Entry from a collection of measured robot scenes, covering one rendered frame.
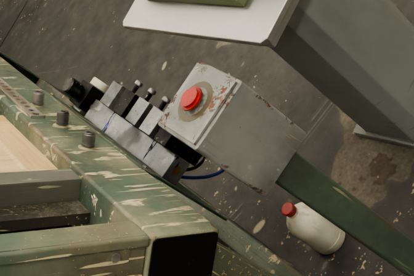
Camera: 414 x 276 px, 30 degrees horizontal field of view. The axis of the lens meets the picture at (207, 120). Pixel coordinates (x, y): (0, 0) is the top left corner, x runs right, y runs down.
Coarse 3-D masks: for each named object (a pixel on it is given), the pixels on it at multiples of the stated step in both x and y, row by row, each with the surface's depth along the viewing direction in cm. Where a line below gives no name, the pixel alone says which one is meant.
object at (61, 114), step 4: (60, 112) 152; (64, 112) 152; (68, 112) 153; (60, 116) 152; (64, 116) 152; (68, 116) 153; (60, 120) 152; (64, 120) 152; (68, 120) 153; (60, 124) 152; (64, 124) 152
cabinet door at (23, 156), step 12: (0, 120) 161; (0, 132) 153; (12, 132) 154; (0, 144) 147; (12, 144) 148; (24, 144) 149; (0, 156) 141; (12, 156) 142; (24, 156) 142; (36, 156) 143; (0, 168) 136; (12, 168) 137; (24, 168) 137; (36, 168) 138; (48, 168) 138
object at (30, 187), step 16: (0, 176) 126; (16, 176) 127; (32, 176) 128; (48, 176) 129; (64, 176) 130; (0, 192) 123; (16, 192) 125; (32, 192) 126; (48, 192) 128; (64, 192) 129
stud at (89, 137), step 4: (84, 132) 142; (88, 132) 142; (92, 132) 142; (84, 136) 142; (88, 136) 141; (92, 136) 142; (84, 140) 142; (88, 140) 142; (92, 140) 142; (84, 144) 142; (88, 144) 142; (92, 144) 142
